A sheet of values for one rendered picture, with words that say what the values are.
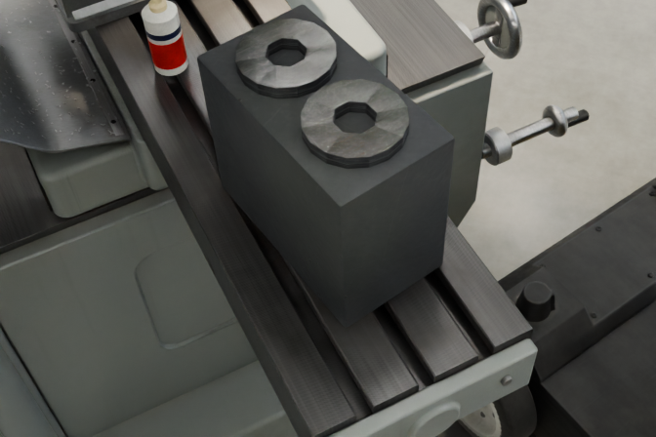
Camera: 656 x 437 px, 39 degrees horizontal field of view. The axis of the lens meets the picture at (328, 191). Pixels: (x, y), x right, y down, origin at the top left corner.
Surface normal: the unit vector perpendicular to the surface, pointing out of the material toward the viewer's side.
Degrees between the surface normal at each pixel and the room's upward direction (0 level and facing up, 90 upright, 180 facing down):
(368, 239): 90
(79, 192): 90
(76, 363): 90
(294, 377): 0
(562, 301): 0
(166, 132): 0
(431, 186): 90
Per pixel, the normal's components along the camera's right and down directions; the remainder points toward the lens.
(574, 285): -0.04, -0.63
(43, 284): 0.45, 0.68
